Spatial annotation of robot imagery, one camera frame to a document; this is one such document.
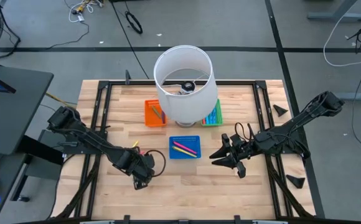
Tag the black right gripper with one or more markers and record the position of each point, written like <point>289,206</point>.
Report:
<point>246,151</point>

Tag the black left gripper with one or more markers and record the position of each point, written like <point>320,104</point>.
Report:
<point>143,166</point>

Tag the yellow marker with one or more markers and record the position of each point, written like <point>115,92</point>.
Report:
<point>135,143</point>
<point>183,152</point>

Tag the light blue marker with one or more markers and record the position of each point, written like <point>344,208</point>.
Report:
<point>209,119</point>

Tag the red marker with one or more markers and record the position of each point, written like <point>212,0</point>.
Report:
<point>203,121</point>

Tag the metallic blue marker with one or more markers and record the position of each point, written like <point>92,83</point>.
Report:
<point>214,114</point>

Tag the purple marker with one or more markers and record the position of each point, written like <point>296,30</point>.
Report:
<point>163,117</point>

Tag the teal marker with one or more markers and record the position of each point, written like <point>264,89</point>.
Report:
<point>156,112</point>

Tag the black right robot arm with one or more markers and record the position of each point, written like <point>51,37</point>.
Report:
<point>292,124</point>

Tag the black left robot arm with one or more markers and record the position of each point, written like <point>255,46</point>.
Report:
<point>63,118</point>

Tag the green plastic basket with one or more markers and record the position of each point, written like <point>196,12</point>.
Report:
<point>220,115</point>

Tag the blue plastic basket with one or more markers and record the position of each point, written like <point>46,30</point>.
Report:
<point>186,138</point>

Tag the orange plastic basket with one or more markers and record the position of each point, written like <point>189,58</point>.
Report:
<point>151,119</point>

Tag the white shade silver table lamp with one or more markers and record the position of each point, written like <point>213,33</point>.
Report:
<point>186,105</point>

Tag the black triangular spare finger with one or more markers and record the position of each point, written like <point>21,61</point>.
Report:
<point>280,110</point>
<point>295,181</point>

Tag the black desk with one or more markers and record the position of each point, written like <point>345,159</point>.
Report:
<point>21,102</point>

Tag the grey side desk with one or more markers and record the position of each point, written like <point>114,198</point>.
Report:
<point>3,174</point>

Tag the grey table leg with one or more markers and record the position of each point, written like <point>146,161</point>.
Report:
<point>356,95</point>
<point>336,15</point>

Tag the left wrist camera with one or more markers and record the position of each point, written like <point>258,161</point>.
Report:
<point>140,181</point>

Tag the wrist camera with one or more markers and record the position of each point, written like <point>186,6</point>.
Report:
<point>239,141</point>
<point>140,181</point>

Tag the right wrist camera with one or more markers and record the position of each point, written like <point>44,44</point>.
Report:
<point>239,141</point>

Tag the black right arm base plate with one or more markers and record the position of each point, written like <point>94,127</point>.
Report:
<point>297,147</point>

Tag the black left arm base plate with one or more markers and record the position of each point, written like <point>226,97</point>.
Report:
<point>71,149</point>

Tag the black aluminium table frame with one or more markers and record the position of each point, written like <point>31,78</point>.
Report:
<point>130,82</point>

